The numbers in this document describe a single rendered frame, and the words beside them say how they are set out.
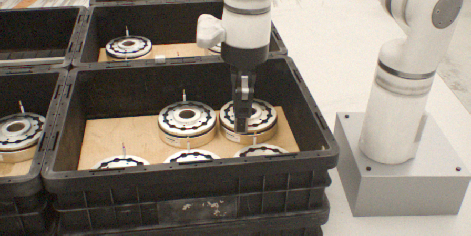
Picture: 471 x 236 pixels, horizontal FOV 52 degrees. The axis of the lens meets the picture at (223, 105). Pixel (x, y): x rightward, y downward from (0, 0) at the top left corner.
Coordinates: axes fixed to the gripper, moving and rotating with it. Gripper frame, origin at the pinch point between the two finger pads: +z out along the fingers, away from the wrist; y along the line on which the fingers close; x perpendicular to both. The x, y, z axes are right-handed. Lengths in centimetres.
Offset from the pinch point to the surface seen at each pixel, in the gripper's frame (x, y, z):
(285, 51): -8.7, 13.8, -5.7
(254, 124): -2.5, 0.3, 2.1
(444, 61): -133, 187, 78
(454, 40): -151, 215, 77
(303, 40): -23, 67, 15
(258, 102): -3.7, 7.0, 1.5
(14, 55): 50, 33, 6
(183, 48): 11.7, 35.6, 4.5
